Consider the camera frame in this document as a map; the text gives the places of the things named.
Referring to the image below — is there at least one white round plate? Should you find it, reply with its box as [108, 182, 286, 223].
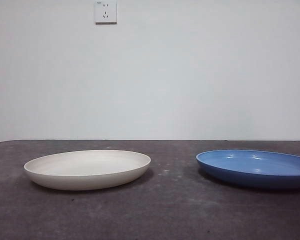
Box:
[23, 149, 152, 192]

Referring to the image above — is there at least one blue round plate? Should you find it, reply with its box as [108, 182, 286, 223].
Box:
[195, 149, 300, 190]

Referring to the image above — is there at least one white wall socket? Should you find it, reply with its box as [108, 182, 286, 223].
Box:
[94, 1, 118, 25]

